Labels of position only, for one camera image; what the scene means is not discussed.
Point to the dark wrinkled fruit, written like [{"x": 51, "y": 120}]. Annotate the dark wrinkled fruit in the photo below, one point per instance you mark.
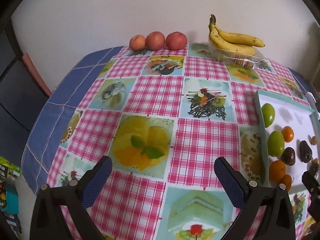
[{"x": 305, "y": 152}]

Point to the small tan fruit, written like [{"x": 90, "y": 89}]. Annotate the small tan fruit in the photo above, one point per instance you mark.
[{"x": 314, "y": 140}]

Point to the large orange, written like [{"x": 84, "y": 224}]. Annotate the large orange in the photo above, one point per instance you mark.
[{"x": 277, "y": 170}]

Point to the small orange tangerine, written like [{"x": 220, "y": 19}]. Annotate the small orange tangerine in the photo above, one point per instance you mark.
[{"x": 288, "y": 134}]

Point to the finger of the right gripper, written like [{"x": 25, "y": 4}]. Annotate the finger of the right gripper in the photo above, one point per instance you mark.
[{"x": 312, "y": 185}]

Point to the upper yellow banana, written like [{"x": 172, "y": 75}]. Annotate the upper yellow banana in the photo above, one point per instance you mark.
[{"x": 235, "y": 38}]

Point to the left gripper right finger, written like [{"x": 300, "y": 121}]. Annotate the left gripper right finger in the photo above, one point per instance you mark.
[{"x": 248, "y": 196}]

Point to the clear plastic fruit container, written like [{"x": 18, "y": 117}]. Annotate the clear plastic fruit container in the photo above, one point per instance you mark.
[{"x": 236, "y": 59}]

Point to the large red apple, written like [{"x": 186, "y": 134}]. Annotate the large red apple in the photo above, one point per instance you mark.
[{"x": 176, "y": 41}]

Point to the pink checkered fruit tablecloth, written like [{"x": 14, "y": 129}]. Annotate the pink checkered fruit tablecloth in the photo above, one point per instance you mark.
[{"x": 163, "y": 117}]

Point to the lower yellow banana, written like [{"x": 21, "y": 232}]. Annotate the lower yellow banana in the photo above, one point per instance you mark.
[{"x": 220, "y": 43}]

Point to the white black device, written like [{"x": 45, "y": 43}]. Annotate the white black device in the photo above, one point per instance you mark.
[{"x": 312, "y": 101}]

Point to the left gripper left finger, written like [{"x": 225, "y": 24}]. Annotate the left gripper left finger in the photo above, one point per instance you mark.
[{"x": 48, "y": 222}]

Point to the white tray teal rim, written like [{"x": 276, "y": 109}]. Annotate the white tray teal rim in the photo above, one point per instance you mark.
[{"x": 305, "y": 124}]

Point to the yellow banana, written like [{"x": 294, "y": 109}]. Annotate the yellow banana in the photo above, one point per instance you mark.
[
  {"x": 220, "y": 43},
  {"x": 235, "y": 38}
]

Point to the small peach apple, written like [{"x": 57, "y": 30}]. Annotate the small peach apple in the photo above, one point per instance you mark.
[{"x": 137, "y": 43}]

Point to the long dark brown fruit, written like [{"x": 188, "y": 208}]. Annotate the long dark brown fruit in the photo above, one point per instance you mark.
[{"x": 314, "y": 168}]

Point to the round dark passion fruit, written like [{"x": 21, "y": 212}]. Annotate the round dark passion fruit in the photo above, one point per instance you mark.
[{"x": 289, "y": 156}]

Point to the middle red apple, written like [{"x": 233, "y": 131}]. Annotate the middle red apple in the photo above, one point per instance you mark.
[{"x": 155, "y": 41}]

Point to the green fruit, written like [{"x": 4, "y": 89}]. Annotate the green fruit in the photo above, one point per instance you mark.
[
  {"x": 275, "y": 144},
  {"x": 268, "y": 113}
]

